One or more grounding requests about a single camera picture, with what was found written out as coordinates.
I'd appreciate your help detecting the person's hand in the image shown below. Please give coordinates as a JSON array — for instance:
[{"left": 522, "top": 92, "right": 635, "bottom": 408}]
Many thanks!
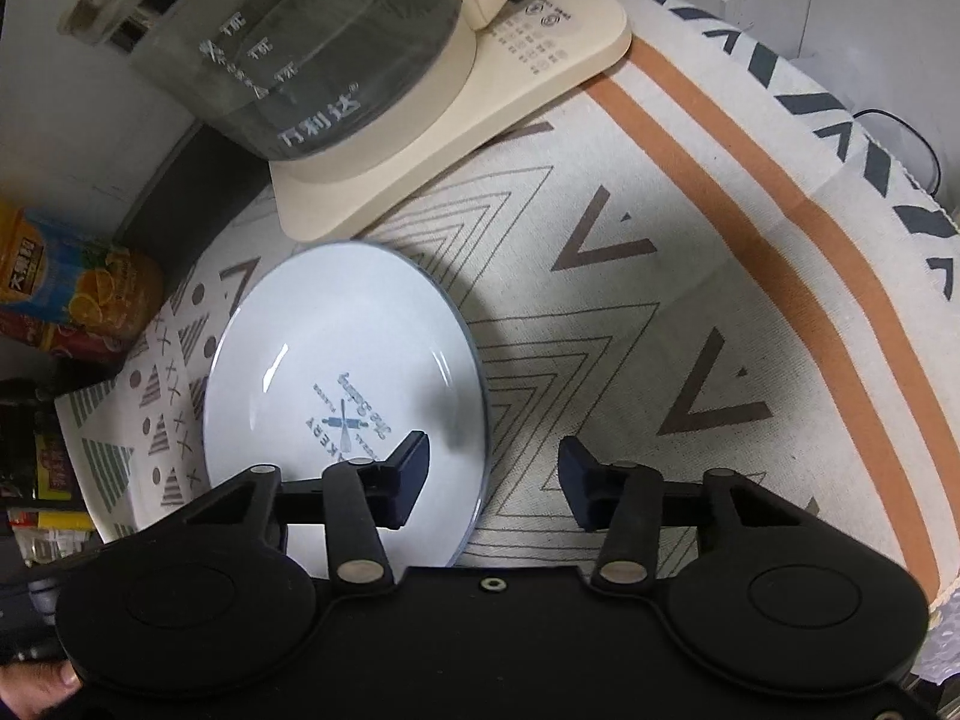
[{"left": 0, "top": 661, "right": 82, "bottom": 720}]

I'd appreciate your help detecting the orange juice bottle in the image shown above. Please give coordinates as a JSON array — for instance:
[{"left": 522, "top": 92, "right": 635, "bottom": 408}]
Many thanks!
[{"left": 2, "top": 203, "right": 164, "bottom": 343}]

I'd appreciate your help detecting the cream kettle base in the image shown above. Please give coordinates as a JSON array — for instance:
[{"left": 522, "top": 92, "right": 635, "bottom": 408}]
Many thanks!
[{"left": 270, "top": 0, "right": 631, "bottom": 242}]

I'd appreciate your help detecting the red cola can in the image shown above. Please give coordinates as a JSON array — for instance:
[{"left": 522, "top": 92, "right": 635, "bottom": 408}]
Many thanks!
[{"left": 0, "top": 309, "right": 128, "bottom": 367}]

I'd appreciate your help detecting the black power cable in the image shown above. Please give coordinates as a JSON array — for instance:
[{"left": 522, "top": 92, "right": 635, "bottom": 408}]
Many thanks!
[{"left": 849, "top": 107, "right": 944, "bottom": 197}]

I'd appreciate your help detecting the glass kettle with cream handle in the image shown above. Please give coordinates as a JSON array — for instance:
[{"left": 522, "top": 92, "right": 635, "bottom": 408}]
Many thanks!
[{"left": 60, "top": 0, "right": 508, "bottom": 176}]

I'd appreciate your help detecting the white plate bakery print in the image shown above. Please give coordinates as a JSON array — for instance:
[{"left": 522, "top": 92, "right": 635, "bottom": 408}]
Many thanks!
[{"left": 203, "top": 242, "right": 490, "bottom": 572}]

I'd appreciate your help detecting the patterned table cloth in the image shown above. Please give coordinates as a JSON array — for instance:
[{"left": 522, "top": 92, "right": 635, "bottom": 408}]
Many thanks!
[{"left": 52, "top": 0, "right": 960, "bottom": 616}]

